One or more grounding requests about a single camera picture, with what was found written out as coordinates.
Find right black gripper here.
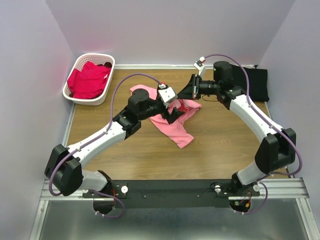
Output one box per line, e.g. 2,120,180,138
176,74,220,101

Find light pink t shirt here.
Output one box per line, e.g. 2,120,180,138
129,84,203,150

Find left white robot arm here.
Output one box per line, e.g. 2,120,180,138
45,86,184,198

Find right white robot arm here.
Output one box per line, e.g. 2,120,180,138
177,60,296,196

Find folded black t shirt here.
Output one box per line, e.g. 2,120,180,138
220,62,270,102

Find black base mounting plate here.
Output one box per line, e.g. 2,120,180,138
82,179,260,214

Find red t shirt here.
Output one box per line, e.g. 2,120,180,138
67,61,112,100

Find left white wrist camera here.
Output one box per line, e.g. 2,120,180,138
157,83,178,108

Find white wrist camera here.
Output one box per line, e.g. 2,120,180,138
157,83,178,108
193,56,206,78

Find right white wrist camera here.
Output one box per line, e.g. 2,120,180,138
193,56,206,78

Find aluminium frame rail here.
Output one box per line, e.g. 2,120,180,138
40,178,310,201

